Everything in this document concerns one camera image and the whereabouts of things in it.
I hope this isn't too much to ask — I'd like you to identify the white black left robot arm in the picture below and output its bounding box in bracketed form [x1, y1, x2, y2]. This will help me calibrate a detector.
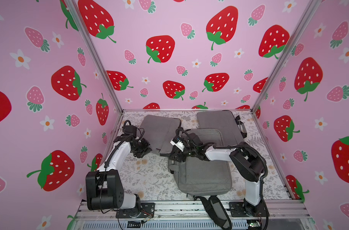
[85, 120, 151, 216]

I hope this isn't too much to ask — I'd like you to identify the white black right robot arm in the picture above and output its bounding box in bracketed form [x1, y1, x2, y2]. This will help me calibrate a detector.
[168, 132, 269, 217]

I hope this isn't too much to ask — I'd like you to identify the dark grey laptop sleeve left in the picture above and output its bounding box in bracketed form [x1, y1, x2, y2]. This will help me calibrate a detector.
[140, 115, 181, 157]

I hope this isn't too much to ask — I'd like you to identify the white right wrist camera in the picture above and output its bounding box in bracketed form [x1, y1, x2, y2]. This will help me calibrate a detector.
[170, 138, 185, 152]

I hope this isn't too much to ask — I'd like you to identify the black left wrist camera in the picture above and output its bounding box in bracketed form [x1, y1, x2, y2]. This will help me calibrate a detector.
[123, 124, 138, 138]

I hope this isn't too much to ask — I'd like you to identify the dark grey laptop sleeve with handle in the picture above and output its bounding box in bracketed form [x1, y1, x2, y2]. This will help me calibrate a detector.
[196, 110, 247, 146]

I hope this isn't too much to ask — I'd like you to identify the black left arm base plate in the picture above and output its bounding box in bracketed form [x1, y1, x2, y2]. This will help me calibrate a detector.
[116, 202, 155, 219]

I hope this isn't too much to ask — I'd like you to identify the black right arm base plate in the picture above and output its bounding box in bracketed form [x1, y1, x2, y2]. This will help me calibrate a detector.
[229, 200, 270, 218]

